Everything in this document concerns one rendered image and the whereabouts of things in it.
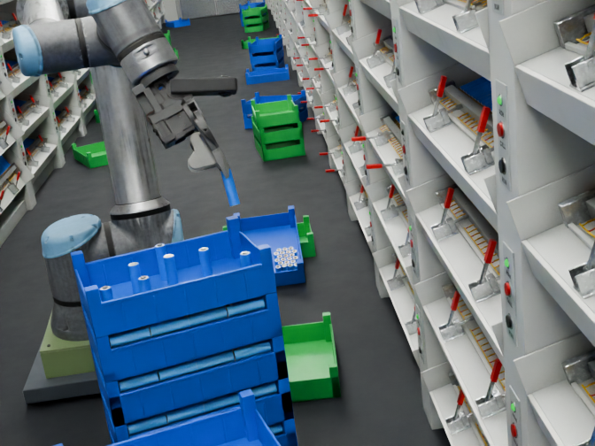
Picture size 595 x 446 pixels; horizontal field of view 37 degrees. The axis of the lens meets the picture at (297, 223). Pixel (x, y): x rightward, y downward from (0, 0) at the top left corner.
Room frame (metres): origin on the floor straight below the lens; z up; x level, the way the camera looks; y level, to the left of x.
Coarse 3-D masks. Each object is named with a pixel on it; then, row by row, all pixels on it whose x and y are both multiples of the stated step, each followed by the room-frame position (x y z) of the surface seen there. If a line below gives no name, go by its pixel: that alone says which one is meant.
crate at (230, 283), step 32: (128, 256) 1.47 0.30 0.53; (192, 256) 1.50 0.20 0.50; (224, 256) 1.52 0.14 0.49; (256, 256) 1.42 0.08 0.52; (96, 288) 1.26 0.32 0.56; (128, 288) 1.43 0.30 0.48; (160, 288) 1.29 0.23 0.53; (192, 288) 1.30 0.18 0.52; (224, 288) 1.32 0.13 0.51; (256, 288) 1.34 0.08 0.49; (96, 320) 1.25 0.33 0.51; (128, 320) 1.27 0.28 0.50; (160, 320) 1.28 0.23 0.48
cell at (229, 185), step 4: (220, 172) 1.47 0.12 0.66; (224, 176) 1.46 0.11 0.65; (232, 176) 1.47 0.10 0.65; (224, 180) 1.46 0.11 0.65; (228, 180) 1.46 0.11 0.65; (232, 180) 1.46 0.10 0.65; (224, 184) 1.46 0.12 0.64; (228, 184) 1.46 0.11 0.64; (232, 184) 1.46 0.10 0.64; (228, 188) 1.46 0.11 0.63; (232, 188) 1.46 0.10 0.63; (228, 192) 1.46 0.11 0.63; (232, 192) 1.45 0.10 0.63; (236, 192) 1.46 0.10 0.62; (228, 196) 1.45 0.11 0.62; (232, 196) 1.45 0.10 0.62; (236, 196) 1.45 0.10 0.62; (228, 200) 1.45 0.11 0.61; (232, 200) 1.45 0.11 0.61; (236, 200) 1.45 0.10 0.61; (232, 204) 1.45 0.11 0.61; (236, 204) 1.46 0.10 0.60
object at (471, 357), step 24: (432, 288) 1.62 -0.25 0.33; (456, 288) 1.61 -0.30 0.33; (432, 312) 1.58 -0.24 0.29; (456, 312) 1.53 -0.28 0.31; (456, 336) 1.45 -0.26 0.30; (480, 336) 1.43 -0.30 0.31; (456, 360) 1.38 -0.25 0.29; (480, 360) 1.35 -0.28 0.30; (480, 384) 1.28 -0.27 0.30; (504, 384) 1.26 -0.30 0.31; (480, 408) 1.19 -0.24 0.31; (504, 408) 1.19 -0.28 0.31; (504, 432) 1.14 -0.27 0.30
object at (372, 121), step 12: (384, 108) 2.33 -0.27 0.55; (360, 120) 2.32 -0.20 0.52; (372, 120) 2.32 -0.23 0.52; (372, 132) 2.31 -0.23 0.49; (372, 144) 2.20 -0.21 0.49; (384, 144) 2.15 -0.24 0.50; (384, 156) 2.06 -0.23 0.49; (396, 156) 2.03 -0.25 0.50; (384, 168) 2.08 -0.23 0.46; (396, 180) 1.86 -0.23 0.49
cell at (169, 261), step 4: (164, 256) 1.40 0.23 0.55; (168, 256) 1.39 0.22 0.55; (172, 256) 1.39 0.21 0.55; (164, 260) 1.39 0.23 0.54; (168, 260) 1.38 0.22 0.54; (172, 260) 1.39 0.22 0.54; (168, 264) 1.38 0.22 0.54; (172, 264) 1.39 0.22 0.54; (168, 268) 1.38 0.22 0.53; (172, 268) 1.39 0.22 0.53; (168, 272) 1.39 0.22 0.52; (172, 272) 1.38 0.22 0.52; (176, 272) 1.39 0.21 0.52; (168, 276) 1.39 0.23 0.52; (172, 276) 1.38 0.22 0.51; (176, 276) 1.39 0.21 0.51; (168, 280) 1.39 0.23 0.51; (172, 280) 1.38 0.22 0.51; (176, 280) 1.39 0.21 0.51; (168, 284) 1.39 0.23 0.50; (172, 284) 1.38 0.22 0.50
